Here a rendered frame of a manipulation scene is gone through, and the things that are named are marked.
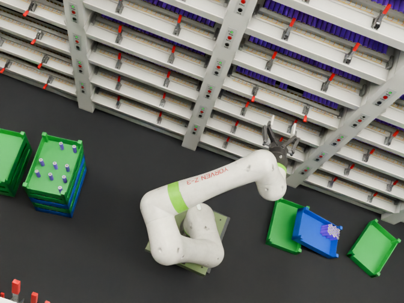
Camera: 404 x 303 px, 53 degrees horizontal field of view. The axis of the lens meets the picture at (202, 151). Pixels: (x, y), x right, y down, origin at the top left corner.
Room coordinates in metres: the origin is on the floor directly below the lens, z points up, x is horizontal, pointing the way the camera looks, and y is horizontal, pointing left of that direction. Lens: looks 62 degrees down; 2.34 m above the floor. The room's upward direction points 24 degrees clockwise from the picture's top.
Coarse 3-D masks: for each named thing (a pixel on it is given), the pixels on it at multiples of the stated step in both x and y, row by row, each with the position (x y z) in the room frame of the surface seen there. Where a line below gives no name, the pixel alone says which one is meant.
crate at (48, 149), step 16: (48, 144) 0.73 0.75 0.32; (64, 144) 0.76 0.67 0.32; (80, 144) 0.77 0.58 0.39; (48, 160) 0.65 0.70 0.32; (64, 160) 0.69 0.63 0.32; (32, 176) 0.54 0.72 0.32; (48, 176) 0.57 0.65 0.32; (32, 192) 0.47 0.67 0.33; (48, 192) 0.49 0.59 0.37; (64, 192) 0.51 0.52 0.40
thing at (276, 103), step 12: (228, 72) 1.28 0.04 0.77; (228, 84) 1.23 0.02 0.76; (240, 84) 1.25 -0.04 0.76; (276, 84) 1.33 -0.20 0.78; (264, 96) 1.25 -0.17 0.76; (276, 108) 1.25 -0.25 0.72; (288, 108) 1.25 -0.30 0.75; (300, 108) 1.27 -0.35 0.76; (312, 120) 1.26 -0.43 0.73; (324, 120) 1.27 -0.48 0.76; (336, 120) 1.29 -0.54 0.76
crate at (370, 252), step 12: (372, 228) 1.23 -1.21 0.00; (360, 240) 1.11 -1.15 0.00; (372, 240) 1.15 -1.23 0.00; (384, 240) 1.18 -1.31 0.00; (396, 240) 1.19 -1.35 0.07; (348, 252) 1.00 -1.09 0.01; (360, 252) 1.04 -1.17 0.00; (372, 252) 1.07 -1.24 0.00; (384, 252) 1.11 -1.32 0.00; (360, 264) 0.95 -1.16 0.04; (372, 264) 1.00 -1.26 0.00; (384, 264) 1.01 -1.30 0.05; (372, 276) 0.92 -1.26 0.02
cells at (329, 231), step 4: (328, 224) 1.08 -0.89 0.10; (324, 228) 1.06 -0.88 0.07; (328, 228) 1.06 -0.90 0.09; (332, 228) 1.07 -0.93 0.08; (336, 228) 1.09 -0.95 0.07; (320, 232) 1.04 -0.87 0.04; (324, 232) 1.03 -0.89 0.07; (328, 232) 1.03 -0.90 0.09; (332, 232) 1.05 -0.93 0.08; (336, 232) 1.06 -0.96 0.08; (328, 236) 1.03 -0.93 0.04; (332, 236) 1.03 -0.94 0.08; (336, 236) 1.04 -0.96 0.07
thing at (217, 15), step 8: (160, 0) 1.20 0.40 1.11; (168, 0) 1.19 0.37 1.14; (176, 0) 1.19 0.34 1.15; (184, 0) 1.20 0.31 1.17; (192, 0) 1.22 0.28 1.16; (200, 0) 1.24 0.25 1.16; (208, 0) 1.25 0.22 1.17; (216, 0) 1.26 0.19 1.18; (224, 0) 1.28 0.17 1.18; (184, 8) 1.20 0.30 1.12; (192, 8) 1.20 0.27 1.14; (200, 8) 1.20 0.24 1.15; (208, 8) 1.22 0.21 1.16; (216, 8) 1.23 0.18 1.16; (224, 8) 1.25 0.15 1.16; (208, 16) 1.21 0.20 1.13; (216, 16) 1.20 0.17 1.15; (224, 16) 1.20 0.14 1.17
